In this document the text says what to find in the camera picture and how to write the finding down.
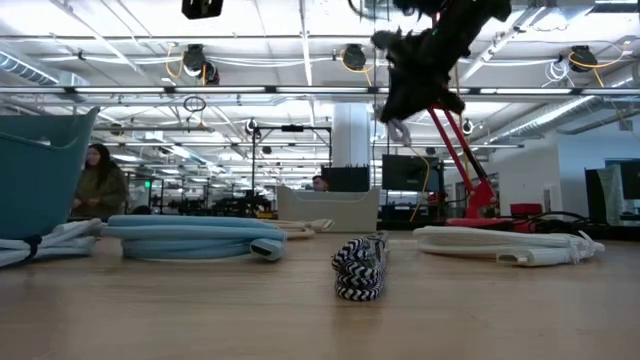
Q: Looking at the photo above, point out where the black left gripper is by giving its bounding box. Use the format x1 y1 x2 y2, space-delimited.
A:
180 0 225 21

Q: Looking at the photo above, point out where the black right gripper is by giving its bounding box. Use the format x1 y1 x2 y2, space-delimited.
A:
372 9 474 125

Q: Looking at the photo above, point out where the beige HDMI cable coil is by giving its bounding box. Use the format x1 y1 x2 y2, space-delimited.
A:
259 217 335 241

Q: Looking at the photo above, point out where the white HDMI cable coil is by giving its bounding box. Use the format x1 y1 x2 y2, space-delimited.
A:
412 225 607 268

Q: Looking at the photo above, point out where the black white braided cable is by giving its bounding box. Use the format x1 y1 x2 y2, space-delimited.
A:
330 232 390 303

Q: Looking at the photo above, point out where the light blue HDMI cable coil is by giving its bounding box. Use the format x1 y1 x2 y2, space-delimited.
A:
99 214 290 263

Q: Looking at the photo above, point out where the white building column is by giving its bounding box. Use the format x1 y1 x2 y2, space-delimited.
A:
331 102 372 169

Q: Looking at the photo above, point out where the black flat monitor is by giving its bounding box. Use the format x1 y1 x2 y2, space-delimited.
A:
618 159 640 201
381 154 442 193

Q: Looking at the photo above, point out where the black equipment box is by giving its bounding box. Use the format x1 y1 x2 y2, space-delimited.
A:
320 165 372 194

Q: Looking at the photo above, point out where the grey plastic bin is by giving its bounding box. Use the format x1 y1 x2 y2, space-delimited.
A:
276 185 381 234

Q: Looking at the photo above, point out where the red box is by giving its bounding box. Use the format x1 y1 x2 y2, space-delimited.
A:
509 202 544 217

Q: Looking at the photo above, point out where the teal plastic bin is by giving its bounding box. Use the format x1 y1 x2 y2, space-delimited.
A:
0 105 100 241

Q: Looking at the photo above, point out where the ceiling cable reel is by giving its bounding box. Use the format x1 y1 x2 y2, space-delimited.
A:
568 45 599 74
341 43 369 72
181 43 221 86

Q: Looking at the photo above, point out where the black metal stand frame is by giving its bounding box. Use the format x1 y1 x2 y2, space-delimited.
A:
251 124 334 217

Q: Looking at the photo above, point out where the silver ventilation duct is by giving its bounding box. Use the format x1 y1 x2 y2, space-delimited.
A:
487 94 640 146
0 49 61 86

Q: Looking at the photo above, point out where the black cable tangle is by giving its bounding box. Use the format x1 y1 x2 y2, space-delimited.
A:
519 209 592 236

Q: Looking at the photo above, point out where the white cable bundle black tie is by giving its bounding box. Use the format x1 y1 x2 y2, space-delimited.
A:
0 218 105 269

